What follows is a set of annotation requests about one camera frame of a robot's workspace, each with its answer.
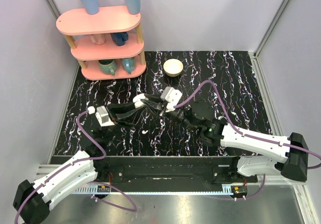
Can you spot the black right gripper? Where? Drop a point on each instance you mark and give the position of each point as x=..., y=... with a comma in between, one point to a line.
x=157, y=106

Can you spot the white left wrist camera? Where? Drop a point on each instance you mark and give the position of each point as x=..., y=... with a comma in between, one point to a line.
x=102, y=115

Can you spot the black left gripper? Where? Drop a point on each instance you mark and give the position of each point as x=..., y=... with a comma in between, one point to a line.
x=111, y=115

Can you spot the white square charging case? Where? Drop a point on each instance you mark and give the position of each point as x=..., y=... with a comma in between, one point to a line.
x=138, y=100

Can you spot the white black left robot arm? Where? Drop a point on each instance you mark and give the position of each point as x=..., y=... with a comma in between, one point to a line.
x=87, y=168

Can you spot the pink mug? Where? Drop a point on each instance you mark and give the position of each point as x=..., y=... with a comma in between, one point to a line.
x=98, y=39

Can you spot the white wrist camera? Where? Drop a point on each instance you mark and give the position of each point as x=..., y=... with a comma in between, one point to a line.
x=172, y=97
x=102, y=115

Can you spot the cream white bowl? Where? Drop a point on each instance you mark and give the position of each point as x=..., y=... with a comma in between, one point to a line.
x=173, y=67

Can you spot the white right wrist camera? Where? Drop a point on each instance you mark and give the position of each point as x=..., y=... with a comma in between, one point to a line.
x=172, y=97

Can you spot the blue butterfly mug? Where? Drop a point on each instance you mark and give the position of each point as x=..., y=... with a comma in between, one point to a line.
x=128, y=64

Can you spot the green ceramic mug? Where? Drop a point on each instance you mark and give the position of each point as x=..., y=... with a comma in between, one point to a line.
x=108, y=66

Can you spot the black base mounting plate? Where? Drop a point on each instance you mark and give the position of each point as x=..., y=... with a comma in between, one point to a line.
x=221, y=170

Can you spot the pink three-tier shelf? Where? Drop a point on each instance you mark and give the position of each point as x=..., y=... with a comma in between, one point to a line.
x=77, y=26

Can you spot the dark blue mug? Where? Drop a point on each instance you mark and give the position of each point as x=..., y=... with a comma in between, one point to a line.
x=119, y=38

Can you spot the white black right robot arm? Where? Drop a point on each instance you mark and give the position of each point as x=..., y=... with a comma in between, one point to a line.
x=276, y=154

